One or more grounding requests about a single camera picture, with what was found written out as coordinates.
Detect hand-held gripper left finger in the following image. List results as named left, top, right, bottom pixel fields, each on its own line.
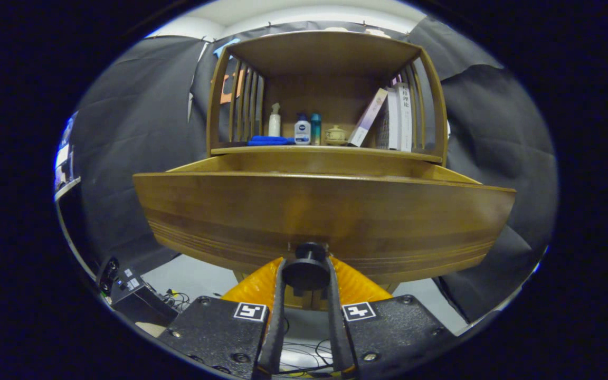
left=157, top=257, right=289, bottom=380

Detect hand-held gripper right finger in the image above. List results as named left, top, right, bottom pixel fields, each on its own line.
left=325, top=256, right=457, bottom=380

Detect wooden drawer with black knob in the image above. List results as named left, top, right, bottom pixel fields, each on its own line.
left=132, top=152, right=517, bottom=297

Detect wooden countertop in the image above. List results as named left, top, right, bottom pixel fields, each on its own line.
left=210, top=142, right=444, bottom=164

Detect wooden cabinet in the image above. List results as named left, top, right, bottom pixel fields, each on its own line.
left=206, top=30, right=448, bottom=312

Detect black electronics box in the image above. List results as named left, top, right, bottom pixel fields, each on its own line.
left=97, top=256, right=179, bottom=327

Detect blue folded towel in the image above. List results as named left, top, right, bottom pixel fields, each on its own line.
left=247, top=136, right=295, bottom=147

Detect lidded ceramic teacup with saucer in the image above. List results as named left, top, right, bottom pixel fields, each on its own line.
left=325, top=125, right=348, bottom=146

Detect white lotion bottle blue cap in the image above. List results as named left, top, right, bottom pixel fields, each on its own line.
left=294, top=112, right=311, bottom=146

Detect white pump bottle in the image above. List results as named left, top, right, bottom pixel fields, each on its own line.
left=268, top=102, right=282, bottom=138

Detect patterned cover book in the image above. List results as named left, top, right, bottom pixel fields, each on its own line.
left=376, top=87, right=401, bottom=150

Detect purple cover book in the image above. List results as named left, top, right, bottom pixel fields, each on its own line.
left=347, top=88, right=389, bottom=148

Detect white spine book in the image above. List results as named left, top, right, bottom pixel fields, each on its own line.
left=396, top=82, right=414, bottom=153

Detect white cluttered shelf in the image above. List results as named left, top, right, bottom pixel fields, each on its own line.
left=54, top=144, right=82, bottom=201

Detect black floor cables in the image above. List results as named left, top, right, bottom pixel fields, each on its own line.
left=280, top=317, right=336, bottom=376

